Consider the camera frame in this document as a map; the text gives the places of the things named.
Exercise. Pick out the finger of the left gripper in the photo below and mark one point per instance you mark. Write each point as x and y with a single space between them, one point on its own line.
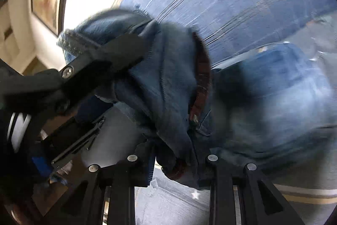
96 68
67 140

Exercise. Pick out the grey star-patterned bed sheet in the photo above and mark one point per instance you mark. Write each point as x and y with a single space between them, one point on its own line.
310 189

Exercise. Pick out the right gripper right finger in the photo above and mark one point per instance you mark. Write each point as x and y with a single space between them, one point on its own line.
244 195

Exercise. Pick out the light blue denim jeans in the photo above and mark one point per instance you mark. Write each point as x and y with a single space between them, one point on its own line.
274 108

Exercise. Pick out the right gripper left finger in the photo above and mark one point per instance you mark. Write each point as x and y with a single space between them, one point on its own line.
84 202

